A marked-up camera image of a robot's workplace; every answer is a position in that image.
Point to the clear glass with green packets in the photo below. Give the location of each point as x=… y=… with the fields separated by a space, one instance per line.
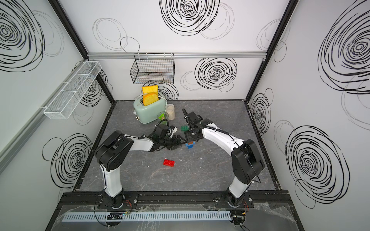
x=163 y=118

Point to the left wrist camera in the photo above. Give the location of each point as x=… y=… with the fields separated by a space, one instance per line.
x=172 y=131

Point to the mint green toaster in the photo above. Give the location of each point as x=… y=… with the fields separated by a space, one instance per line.
x=150 y=113

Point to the black front rail frame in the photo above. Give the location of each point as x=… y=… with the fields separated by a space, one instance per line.
x=134 y=199

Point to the rear yellow toast slice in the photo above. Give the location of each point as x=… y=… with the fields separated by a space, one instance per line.
x=150 y=89

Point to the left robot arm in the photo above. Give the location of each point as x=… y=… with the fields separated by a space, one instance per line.
x=112 y=152

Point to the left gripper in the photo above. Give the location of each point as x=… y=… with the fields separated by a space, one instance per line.
x=177 y=142

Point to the beige speckled cup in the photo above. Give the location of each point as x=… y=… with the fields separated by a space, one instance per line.
x=170 y=111

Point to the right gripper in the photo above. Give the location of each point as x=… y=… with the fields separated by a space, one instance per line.
x=188 y=138

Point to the light blue long lego brick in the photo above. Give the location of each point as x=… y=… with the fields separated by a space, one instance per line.
x=189 y=145

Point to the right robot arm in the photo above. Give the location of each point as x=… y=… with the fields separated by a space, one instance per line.
x=246 y=159

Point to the front orange toast slice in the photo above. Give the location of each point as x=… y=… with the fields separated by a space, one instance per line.
x=150 y=98

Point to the white mesh wall shelf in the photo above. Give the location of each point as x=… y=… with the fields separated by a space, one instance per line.
x=82 y=88

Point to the black wire basket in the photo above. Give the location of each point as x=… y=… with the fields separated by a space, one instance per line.
x=153 y=67

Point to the red long lego brick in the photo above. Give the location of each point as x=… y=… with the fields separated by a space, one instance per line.
x=169 y=163

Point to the white slotted cable duct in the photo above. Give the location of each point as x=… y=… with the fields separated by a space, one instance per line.
x=105 y=217

